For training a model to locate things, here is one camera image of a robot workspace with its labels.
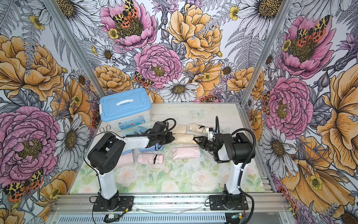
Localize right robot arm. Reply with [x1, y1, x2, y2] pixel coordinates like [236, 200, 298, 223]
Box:
[193, 129, 255, 211]

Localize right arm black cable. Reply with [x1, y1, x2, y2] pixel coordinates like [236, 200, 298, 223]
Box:
[214, 116, 257, 224]

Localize beige umbrella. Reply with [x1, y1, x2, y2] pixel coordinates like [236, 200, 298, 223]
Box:
[189, 123, 213, 135]
[173, 133, 198, 145]

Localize blue lidded plastic storage box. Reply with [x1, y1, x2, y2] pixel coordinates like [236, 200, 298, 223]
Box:
[99, 88, 153, 131]

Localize blue umbrella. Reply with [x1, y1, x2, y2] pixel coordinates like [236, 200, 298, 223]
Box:
[134, 126, 148, 134]
[139, 144, 163, 152]

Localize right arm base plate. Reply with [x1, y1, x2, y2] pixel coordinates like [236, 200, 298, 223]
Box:
[206, 194, 249, 211]

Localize beige umbrella sleeve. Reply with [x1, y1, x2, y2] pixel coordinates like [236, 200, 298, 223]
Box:
[171, 124, 186, 134]

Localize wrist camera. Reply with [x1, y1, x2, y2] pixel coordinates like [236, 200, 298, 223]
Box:
[151, 121, 167, 133]
[206, 127, 215, 141]

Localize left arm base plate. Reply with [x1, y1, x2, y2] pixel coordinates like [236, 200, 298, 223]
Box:
[93, 195, 134, 212]

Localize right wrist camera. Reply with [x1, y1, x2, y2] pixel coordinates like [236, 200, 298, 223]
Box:
[206, 127, 215, 141]

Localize metal wire tongs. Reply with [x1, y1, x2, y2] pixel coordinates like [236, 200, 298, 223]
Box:
[99, 125, 111, 133]

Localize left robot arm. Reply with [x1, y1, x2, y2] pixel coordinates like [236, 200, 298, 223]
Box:
[87, 132, 174, 212]

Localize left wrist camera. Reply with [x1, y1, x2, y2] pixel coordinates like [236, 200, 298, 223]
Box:
[151, 121, 167, 133]

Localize pink umbrella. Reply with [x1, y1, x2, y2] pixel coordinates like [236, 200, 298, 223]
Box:
[172, 147, 201, 160]
[137, 153, 164, 165]

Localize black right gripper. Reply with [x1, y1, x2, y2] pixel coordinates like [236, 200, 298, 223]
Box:
[193, 136, 218, 152]

